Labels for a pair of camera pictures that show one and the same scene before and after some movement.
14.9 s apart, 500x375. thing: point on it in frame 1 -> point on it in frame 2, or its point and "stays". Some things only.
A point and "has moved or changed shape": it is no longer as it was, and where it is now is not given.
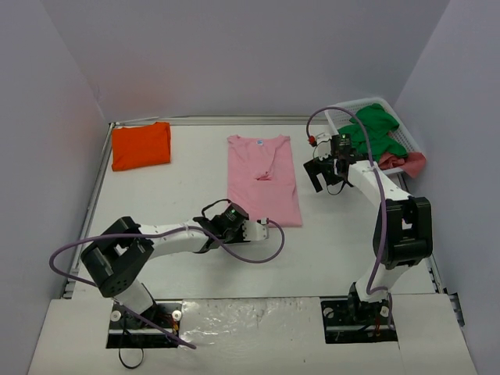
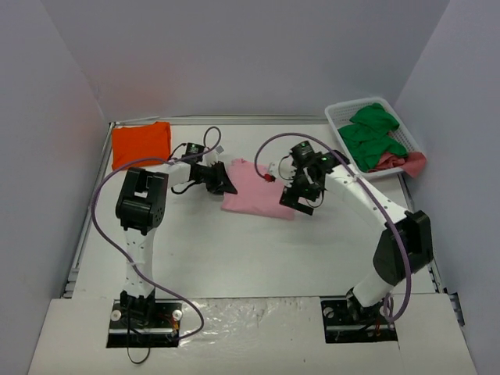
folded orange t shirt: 141,146 stays
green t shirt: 379,123 stays
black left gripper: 237,233 -> 217,178
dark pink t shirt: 414,162 stays
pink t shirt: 262,178 has moved or changed shape
